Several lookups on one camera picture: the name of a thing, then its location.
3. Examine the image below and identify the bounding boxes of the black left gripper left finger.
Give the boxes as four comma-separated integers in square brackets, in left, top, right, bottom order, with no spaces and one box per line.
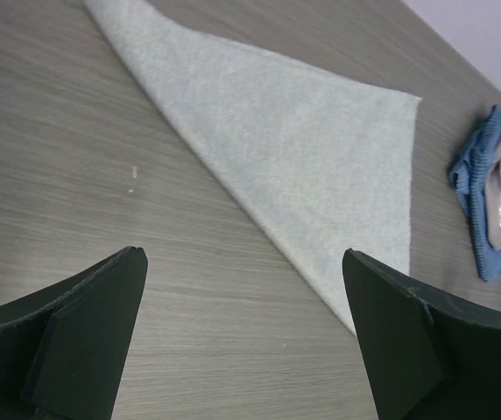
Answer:
[0,247,148,419]

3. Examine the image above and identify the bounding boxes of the grey cloth napkin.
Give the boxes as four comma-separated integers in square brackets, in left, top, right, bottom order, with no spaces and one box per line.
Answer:
[87,1,420,327]

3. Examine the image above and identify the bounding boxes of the blue checked cloth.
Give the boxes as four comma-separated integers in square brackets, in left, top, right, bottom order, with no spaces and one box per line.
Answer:
[448,105,501,282]

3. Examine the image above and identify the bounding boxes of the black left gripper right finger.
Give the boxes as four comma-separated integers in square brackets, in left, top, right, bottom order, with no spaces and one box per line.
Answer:
[342,249,501,419]

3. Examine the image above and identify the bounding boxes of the beige grey cloth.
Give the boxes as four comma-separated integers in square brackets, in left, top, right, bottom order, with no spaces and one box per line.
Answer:
[484,137,501,250]

